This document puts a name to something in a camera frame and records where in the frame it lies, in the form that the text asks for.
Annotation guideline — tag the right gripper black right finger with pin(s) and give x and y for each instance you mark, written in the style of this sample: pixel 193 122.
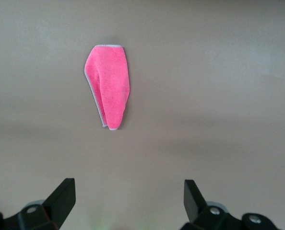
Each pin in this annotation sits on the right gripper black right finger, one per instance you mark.
pixel 197 208

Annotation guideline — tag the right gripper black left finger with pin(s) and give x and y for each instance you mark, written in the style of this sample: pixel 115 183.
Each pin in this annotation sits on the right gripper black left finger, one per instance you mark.
pixel 58 206

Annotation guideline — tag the pink microfibre towel grey trim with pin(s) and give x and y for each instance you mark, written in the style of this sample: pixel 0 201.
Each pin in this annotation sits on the pink microfibre towel grey trim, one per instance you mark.
pixel 111 83

